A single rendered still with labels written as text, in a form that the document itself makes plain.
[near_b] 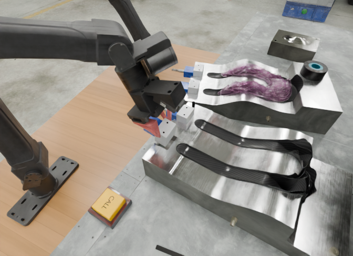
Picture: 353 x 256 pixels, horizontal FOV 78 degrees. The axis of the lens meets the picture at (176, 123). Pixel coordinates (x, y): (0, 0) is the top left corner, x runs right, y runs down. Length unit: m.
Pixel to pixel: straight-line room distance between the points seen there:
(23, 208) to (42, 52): 0.45
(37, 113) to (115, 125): 1.55
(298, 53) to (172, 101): 0.88
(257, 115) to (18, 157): 0.69
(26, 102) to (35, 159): 1.92
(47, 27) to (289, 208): 0.55
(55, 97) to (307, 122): 2.11
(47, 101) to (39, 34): 1.99
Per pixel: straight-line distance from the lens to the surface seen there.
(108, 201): 0.61
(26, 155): 0.58
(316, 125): 0.86
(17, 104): 2.51
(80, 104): 0.94
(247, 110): 0.79
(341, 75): 1.24
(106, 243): 0.62
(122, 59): 0.42
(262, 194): 0.53
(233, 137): 0.66
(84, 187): 0.70
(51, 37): 0.41
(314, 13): 4.07
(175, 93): 0.43
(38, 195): 0.72
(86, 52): 0.41
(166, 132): 0.56
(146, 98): 0.47
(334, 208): 0.67
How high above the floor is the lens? 1.38
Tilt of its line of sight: 48 degrees down
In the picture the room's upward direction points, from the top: straight up
